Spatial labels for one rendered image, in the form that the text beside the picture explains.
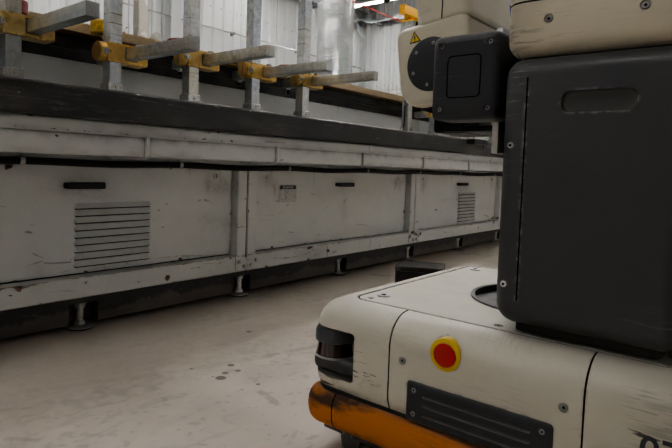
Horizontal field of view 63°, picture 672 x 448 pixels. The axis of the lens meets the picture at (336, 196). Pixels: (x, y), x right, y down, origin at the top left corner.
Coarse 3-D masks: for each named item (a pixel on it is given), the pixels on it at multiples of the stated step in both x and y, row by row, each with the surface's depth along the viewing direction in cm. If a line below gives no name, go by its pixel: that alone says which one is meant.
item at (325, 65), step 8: (296, 64) 176; (304, 64) 174; (312, 64) 172; (320, 64) 170; (328, 64) 169; (264, 72) 185; (272, 72) 183; (280, 72) 181; (288, 72) 178; (296, 72) 176; (304, 72) 175; (312, 72) 174
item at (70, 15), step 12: (84, 0) 110; (48, 12) 120; (60, 12) 117; (72, 12) 114; (84, 12) 110; (96, 12) 112; (36, 24) 124; (48, 24) 120; (60, 24) 119; (72, 24) 118
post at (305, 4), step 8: (304, 0) 201; (304, 8) 201; (304, 16) 201; (304, 24) 201; (304, 32) 202; (304, 40) 202; (304, 48) 202; (304, 56) 202; (296, 88) 205; (304, 88) 203; (296, 96) 205; (304, 96) 204; (296, 104) 205; (304, 104) 204
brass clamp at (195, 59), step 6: (180, 54) 162; (186, 54) 162; (192, 54) 163; (198, 54) 165; (204, 54) 167; (174, 60) 164; (180, 60) 162; (186, 60) 162; (192, 60) 164; (198, 60) 165; (180, 66) 165; (192, 66) 164; (198, 66) 165; (204, 66) 167; (210, 66) 169; (216, 66) 170
